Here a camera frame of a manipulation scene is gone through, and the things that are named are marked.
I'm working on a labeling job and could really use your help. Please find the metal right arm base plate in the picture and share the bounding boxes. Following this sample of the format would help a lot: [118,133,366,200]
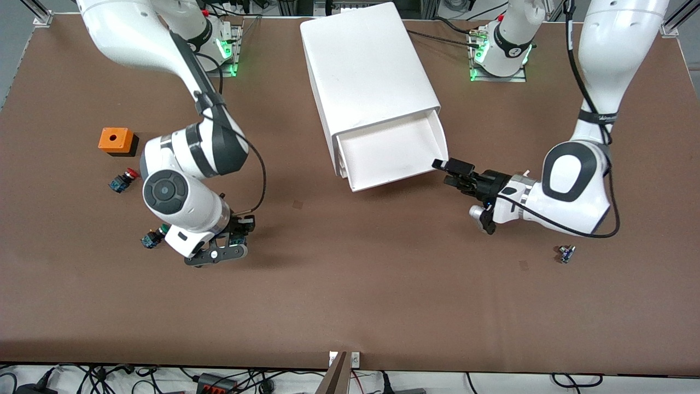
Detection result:
[211,24,243,78]

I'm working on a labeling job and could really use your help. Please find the white metal bracket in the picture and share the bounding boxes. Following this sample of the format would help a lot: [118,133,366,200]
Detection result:
[328,351,361,368]

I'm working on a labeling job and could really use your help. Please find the orange button enclosure box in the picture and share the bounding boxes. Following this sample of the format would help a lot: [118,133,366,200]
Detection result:
[98,127,139,158]

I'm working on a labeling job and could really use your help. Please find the black base power cable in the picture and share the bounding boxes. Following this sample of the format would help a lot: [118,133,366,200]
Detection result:
[407,16,485,51]

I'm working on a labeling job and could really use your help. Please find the black cable loop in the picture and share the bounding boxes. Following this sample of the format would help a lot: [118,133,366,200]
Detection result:
[551,373,604,389]

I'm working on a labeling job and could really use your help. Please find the black orange power strip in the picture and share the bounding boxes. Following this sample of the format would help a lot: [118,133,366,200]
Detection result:
[196,373,240,394]

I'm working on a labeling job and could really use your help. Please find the red push button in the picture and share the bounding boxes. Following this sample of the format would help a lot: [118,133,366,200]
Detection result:
[108,167,141,194]

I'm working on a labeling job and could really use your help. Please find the wooden post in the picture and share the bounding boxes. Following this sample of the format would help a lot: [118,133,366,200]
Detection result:
[314,351,351,394]

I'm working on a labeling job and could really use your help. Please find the green push button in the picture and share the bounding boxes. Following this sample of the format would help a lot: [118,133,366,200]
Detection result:
[141,224,168,250]

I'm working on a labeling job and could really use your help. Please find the white drawer cabinet housing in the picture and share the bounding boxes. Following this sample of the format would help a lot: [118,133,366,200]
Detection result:
[299,1,442,179]

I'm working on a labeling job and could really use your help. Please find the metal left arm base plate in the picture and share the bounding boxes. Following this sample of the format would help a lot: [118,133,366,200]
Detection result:
[469,27,528,83]

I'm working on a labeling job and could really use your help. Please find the aluminium corner bracket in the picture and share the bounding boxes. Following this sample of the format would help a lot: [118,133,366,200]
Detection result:
[21,0,54,27]
[658,0,700,38]

